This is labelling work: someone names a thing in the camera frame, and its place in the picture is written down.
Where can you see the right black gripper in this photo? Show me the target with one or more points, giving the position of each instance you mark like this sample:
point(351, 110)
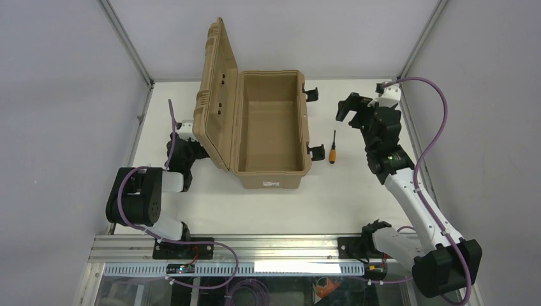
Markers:
point(361, 112)

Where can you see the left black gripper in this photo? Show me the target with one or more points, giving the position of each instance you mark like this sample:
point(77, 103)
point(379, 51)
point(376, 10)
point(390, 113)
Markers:
point(193, 149)

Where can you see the orange black screwdriver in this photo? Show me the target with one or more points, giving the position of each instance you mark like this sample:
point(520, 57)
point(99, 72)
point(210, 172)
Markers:
point(332, 154)

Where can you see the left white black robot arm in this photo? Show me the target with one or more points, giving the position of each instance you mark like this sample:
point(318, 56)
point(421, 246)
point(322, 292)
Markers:
point(136, 195)

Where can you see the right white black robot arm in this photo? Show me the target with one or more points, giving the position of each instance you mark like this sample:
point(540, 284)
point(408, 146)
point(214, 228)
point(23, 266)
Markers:
point(442, 260)

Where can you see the tan plastic tool case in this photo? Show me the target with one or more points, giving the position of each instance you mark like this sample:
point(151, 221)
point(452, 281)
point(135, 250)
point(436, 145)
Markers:
point(253, 123)

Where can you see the orange object under table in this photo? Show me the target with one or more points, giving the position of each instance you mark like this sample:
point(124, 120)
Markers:
point(323, 286)

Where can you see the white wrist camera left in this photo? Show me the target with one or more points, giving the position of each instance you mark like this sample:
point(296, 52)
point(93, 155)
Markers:
point(185, 130)

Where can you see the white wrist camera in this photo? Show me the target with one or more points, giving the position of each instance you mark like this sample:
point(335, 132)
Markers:
point(389, 94)
point(185, 130)

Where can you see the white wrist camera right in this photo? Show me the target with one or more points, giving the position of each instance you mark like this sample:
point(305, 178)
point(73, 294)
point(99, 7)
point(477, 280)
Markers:
point(389, 94)

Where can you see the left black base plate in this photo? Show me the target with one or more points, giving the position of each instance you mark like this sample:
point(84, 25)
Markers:
point(170, 251)

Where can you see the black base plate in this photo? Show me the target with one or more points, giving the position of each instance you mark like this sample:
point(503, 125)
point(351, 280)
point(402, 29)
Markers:
point(170, 251)
point(357, 247)

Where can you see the aluminium mounting rail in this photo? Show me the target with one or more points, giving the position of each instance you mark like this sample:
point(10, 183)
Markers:
point(140, 248)

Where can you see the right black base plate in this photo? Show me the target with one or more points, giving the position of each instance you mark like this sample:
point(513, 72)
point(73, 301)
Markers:
point(357, 247)

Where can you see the white slotted cable duct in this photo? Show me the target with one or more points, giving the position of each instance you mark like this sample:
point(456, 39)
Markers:
point(255, 269)

